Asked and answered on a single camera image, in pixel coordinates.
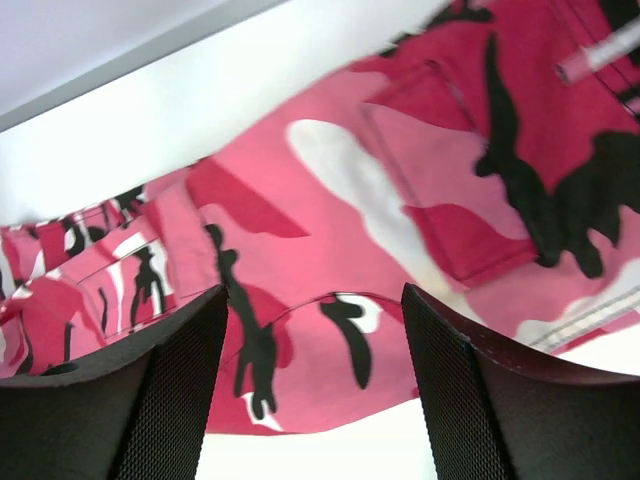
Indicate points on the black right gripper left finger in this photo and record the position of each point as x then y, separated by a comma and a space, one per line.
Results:
136, 409

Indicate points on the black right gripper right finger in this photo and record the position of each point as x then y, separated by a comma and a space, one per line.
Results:
497, 409

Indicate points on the pink camouflage trousers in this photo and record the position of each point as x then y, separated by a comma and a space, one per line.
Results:
492, 159

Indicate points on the aluminium frame rear rail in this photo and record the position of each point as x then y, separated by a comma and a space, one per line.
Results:
53, 52

